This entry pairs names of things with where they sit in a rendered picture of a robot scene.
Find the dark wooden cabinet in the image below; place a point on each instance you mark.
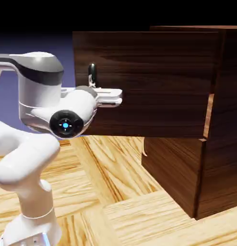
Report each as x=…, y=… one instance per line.
x=224, y=153

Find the large dark wooden door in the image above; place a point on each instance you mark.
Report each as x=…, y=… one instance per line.
x=149, y=76

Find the small dark wooden door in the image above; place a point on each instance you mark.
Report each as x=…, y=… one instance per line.
x=174, y=169

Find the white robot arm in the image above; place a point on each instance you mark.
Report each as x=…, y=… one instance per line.
x=38, y=92

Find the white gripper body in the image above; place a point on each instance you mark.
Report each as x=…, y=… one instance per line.
x=110, y=96

